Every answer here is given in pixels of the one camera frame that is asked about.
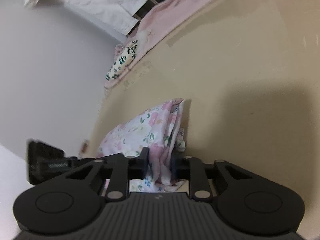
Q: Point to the floral pink white garment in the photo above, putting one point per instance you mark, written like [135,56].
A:
[158,129]

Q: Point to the green floral small pillow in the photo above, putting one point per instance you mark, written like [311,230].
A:
[122,61]

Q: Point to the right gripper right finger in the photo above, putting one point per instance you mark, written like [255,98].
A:
[192,170]

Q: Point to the pink blanket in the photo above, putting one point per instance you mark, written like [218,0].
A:
[155,26]

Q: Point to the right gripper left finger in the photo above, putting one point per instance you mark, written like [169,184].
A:
[124,169]

